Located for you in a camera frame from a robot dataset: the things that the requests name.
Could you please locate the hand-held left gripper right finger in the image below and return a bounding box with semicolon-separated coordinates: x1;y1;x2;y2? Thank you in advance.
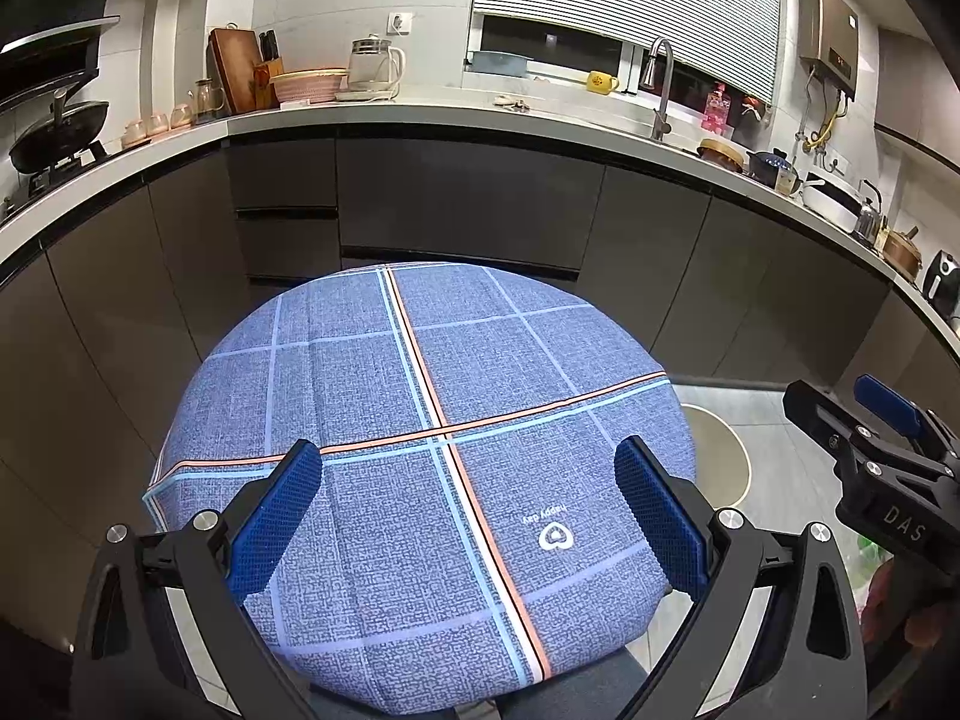
613;435;871;720

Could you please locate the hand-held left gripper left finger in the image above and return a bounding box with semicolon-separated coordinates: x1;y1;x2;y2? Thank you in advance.
71;439;325;720

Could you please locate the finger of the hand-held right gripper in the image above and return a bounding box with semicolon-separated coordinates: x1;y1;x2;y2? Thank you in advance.
855;373;960;466
784;380;960;482

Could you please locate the white round trash bin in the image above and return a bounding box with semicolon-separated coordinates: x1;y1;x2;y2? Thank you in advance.
679;403;753;511

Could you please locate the person's right hand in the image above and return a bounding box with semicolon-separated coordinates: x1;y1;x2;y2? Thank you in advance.
862;559;952;650

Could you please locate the black air fryer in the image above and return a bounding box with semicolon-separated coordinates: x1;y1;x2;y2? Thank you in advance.
921;247;960;305

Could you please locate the brown pot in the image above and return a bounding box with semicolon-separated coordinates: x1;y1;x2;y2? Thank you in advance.
881;225;923;282

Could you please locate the blue checked tablecloth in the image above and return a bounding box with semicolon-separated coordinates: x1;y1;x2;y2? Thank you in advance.
142;261;698;691

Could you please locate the steel kettle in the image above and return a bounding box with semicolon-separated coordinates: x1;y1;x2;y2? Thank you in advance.
855;180;886;245

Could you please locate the white rice cooker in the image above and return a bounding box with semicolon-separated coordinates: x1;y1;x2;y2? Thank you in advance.
799;172;863;233

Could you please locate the dark blue pot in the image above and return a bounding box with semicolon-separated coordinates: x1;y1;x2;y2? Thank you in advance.
746;150;796;187

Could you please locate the wooden bowl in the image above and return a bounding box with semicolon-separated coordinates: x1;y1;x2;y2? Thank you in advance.
696;137;747;170

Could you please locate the dark jar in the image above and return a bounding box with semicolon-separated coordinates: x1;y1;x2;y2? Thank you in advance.
739;94;770;147

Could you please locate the steel kitchen faucet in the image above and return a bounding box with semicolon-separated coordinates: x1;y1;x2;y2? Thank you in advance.
639;37;676;141

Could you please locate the steel water heater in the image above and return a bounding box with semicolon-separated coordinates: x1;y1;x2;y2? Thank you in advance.
797;0;860;98

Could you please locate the kitchen counter with dark cabinets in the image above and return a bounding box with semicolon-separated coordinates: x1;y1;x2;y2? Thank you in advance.
0;94;960;481

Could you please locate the gas stove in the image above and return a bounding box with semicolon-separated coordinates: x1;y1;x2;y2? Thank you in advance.
0;142;113;203

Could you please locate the glass jar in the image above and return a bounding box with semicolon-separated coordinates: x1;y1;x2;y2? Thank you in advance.
187;79;226;125

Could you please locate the pink woven basket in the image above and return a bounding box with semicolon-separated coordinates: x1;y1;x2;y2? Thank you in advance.
270;67;350;104

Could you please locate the black wok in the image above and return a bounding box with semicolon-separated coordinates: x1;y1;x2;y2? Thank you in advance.
9;90;110;173

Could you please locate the knife block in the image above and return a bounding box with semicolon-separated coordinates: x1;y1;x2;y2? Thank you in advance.
253;30;286;110

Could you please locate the wooden cutting board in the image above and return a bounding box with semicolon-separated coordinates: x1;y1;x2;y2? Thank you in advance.
208;24;260;115

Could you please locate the glass electric kettle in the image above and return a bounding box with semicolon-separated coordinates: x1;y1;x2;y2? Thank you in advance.
335;34;406;102

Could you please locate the black range hood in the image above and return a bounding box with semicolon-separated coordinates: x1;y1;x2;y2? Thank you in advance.
0;15;121;113

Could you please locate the yellow gas hose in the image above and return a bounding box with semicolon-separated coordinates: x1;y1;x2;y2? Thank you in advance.
802;94;852;155

